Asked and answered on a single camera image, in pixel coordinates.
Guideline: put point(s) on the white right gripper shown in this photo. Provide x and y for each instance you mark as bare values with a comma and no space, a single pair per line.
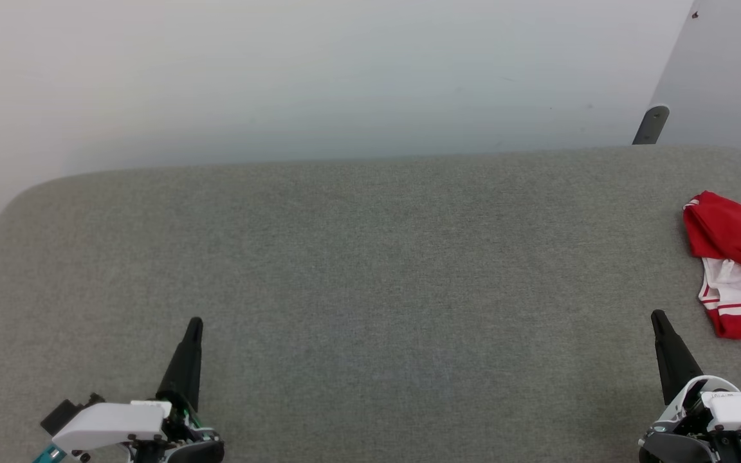
711,418

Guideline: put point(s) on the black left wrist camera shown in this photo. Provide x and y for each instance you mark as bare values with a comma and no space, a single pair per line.
68,411

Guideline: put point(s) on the red and white shirt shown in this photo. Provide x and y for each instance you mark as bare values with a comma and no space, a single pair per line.
740,257

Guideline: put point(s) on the grey metal bracket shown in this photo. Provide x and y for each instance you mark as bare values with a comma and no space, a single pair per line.
651,125

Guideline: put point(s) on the grey fabric sofa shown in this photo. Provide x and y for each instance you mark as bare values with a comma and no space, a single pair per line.
377,289

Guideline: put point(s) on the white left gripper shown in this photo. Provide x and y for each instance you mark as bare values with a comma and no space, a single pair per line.
119,424

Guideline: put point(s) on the white board panel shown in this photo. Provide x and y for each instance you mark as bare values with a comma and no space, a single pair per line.
731,77

